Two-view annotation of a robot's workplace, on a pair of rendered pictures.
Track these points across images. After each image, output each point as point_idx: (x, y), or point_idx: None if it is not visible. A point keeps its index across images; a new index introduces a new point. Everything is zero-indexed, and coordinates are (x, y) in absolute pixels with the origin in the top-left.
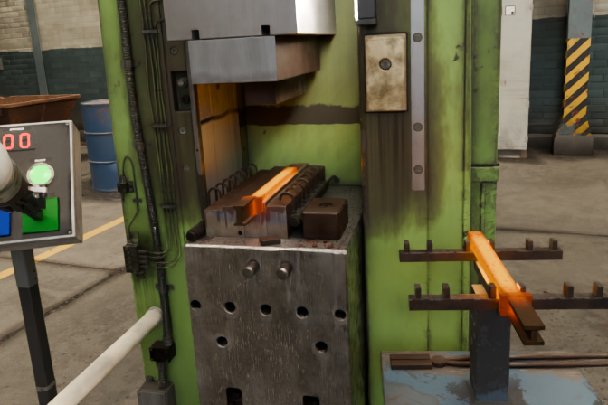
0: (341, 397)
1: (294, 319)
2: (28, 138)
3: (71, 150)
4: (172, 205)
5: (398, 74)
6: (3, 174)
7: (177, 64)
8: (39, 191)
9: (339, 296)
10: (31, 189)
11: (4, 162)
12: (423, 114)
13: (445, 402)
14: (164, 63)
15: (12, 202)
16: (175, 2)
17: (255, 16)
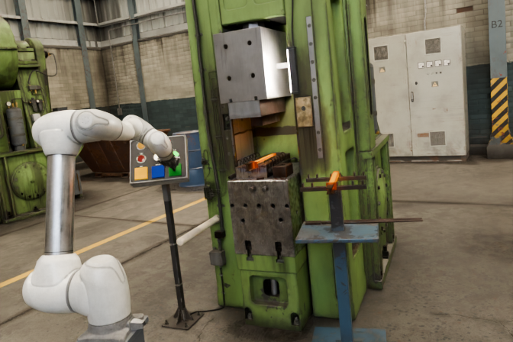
0: (289, 241)
1: (269, 209)
2: None
3: (185, 146)
4: (223, 169)
5: (308, 111)
6: (170, 149)
7: (224, 111)
8: (177, 157)
9: (286, 198)
10: (175, 156)
11: (170, 145)
12: (320, 127)
13: (320, 231)
14: (219, 111)
15: (169, 160)
16: (223, 89)
17: (252, 93)
